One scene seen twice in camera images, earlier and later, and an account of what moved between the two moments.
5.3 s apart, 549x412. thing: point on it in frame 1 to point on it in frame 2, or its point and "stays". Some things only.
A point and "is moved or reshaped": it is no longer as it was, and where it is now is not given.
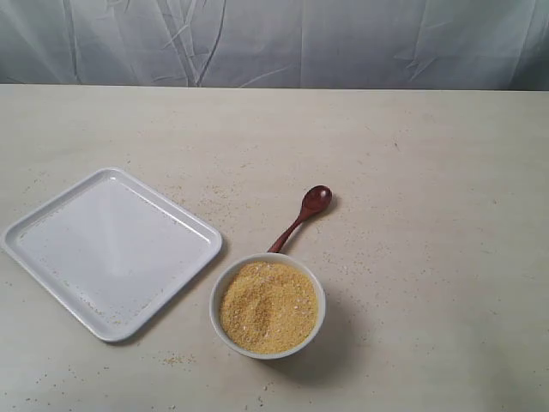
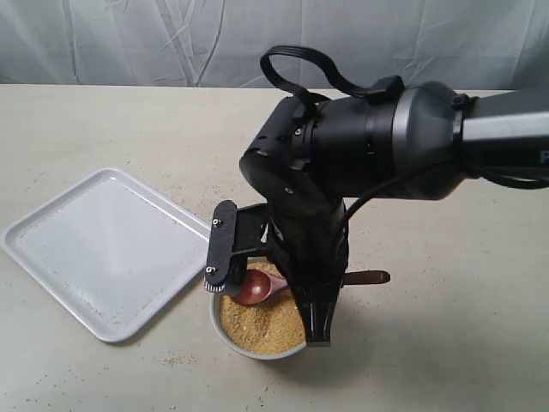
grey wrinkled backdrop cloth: x=408 y=45 stays
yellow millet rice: x=268 y=307 stays
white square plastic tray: x=111 y=250 stays
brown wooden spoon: x=316 y=200 is moved or reshaped
